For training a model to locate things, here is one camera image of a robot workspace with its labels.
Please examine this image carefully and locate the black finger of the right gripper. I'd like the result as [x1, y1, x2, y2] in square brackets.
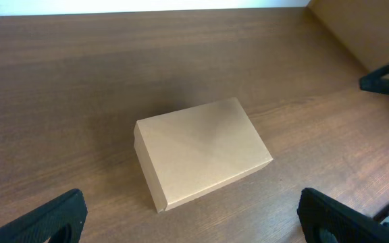
[359, 63, 389, 95]

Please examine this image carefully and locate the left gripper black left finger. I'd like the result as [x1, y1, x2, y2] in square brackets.
[0, 188, 88, 243]

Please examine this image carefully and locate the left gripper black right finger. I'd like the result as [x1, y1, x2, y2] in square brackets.
[297, 188, 389, 243]

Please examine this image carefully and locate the brown cardboard box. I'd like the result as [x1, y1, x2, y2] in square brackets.
[134, 98, 273, 213]

